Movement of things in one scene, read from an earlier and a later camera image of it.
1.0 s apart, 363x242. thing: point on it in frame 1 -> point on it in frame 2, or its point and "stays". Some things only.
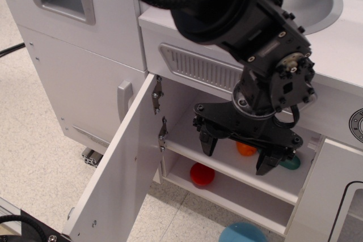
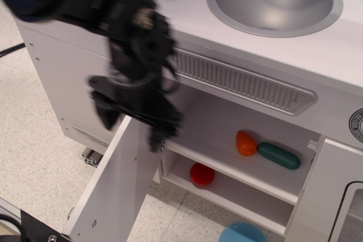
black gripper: x=222 y=119 -> x=136 y=87
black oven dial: x=355 y=124 stays
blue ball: x=242 y=232 stays
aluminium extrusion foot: x=92 y=157 stays
